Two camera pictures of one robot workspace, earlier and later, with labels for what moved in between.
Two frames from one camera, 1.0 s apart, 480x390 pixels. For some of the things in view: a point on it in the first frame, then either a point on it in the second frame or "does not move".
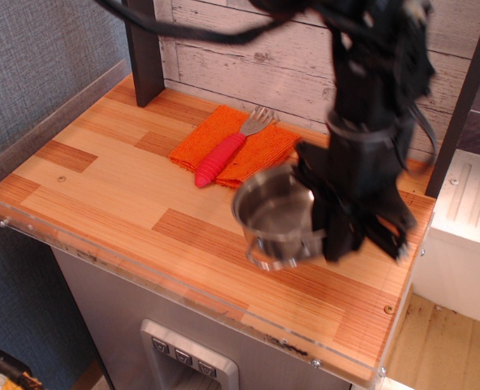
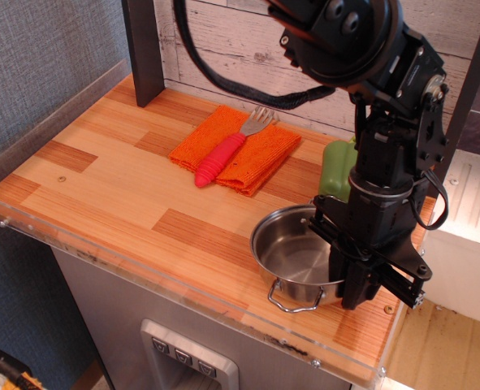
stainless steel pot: [273, 209] to [287, 249]
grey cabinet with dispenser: [149, 340] does not move
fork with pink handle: [262, 118] does not move
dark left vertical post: [144, 54] does not move
